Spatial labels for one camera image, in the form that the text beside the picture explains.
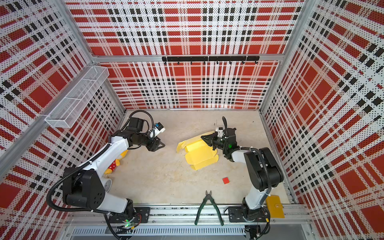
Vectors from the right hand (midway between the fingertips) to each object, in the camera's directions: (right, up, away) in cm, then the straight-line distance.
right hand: (201, 136), depth 88 cm
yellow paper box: (-2, -12, +11) cm, 17 cm away
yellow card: (+38, -35, -14) cm, 53 cm away
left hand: (-23, -3, -2) cm, 23 cm away
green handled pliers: (+4, -32, -8) cm, 33 cm away
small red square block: (+14, -26, -2) cm, 29 cm away
